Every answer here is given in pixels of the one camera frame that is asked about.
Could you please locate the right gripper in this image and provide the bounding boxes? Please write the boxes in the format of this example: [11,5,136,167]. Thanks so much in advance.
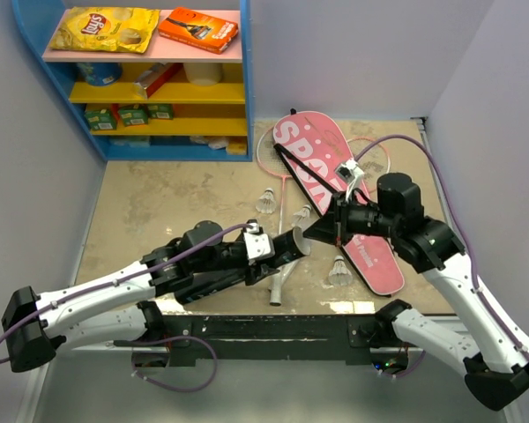
[304,189,399,246]

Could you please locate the white feather shuttlecock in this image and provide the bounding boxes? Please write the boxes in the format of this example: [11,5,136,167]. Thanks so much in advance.
[327,256,353,286]
[291,204,312,228]
[255,188,277,214]

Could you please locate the black shuttlecock tube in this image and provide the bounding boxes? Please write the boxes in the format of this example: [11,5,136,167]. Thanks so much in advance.
[174,227,311,305]

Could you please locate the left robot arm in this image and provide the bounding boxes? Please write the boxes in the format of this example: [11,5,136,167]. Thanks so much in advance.
[0,220,279,373]

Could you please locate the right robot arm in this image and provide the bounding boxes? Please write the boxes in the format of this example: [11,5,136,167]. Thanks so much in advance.
[303,173,529,411]

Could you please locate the pink badminton racket right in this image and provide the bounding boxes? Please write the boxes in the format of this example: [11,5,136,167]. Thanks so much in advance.
[268,136,391,292]

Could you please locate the pink racket cover bag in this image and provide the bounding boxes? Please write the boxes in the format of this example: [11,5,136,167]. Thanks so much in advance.
[272,109,405,296]

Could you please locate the yellow sponge bottom shelf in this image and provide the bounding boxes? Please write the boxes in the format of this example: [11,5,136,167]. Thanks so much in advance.
[226,137,248,156]

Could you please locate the crumpled white wrapper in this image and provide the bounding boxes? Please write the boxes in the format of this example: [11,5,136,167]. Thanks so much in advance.
[190,136,229,150]

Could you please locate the green carton right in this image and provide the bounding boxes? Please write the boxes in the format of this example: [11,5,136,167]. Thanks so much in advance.
[146,103,174,120]

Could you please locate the green carton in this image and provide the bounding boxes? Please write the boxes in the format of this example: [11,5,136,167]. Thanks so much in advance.
[117,104,149,127]
[146,103,174,120]
[85,108,117,131]

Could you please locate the green carton middle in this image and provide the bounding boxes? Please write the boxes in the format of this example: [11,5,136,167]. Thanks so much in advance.
[117,104,149,127]

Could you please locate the cream paper cup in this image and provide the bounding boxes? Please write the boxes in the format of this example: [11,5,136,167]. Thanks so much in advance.
[183,63,223,86]

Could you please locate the green carton left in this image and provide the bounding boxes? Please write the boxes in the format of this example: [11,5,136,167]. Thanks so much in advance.
[85,108,117,131]

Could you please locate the blue shelf unit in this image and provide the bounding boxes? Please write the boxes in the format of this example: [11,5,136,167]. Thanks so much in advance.
[12,1,254,161]

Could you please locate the red foil snack box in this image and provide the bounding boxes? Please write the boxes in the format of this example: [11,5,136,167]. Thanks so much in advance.
[132,63,183,99]

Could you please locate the blue snack canister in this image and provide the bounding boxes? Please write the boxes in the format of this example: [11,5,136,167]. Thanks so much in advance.
[76,63,123,86]

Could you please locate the orange razor box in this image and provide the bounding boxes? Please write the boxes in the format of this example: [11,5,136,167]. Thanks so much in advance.
[158,7,239,55]

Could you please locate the yellow Lays chips bag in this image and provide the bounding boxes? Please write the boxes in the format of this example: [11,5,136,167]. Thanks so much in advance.
[48,7,160,54]

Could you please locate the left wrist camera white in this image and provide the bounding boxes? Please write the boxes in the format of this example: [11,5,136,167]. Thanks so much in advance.
[242,222,275,265]

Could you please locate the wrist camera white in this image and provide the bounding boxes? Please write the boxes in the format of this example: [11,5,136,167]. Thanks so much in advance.
[242,222,275,265]
[335,159,364,202]

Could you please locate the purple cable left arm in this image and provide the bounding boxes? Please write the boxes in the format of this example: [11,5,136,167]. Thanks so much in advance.
[0,223,253,366]

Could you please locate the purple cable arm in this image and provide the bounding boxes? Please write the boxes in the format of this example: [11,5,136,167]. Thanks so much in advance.
[354,134,529,389]
[0,223,253,366]

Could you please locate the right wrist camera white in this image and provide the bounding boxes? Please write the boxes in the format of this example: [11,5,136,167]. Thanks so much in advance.
[335,159,364,202]

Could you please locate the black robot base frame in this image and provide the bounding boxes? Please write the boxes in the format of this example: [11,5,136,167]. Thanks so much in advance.
[139,315,414,366]

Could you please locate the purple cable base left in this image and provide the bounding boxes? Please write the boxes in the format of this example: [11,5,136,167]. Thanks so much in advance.
[130,335,219,393]

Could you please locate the purple cable base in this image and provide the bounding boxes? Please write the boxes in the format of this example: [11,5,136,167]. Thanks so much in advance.
[130,335,219,393]
[373,347,426,381]

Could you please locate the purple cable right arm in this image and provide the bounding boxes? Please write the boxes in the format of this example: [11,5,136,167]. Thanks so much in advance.
[354,134,529,389]

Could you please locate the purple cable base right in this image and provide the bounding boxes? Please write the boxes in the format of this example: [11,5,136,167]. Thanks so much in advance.
[373,347,426,381]

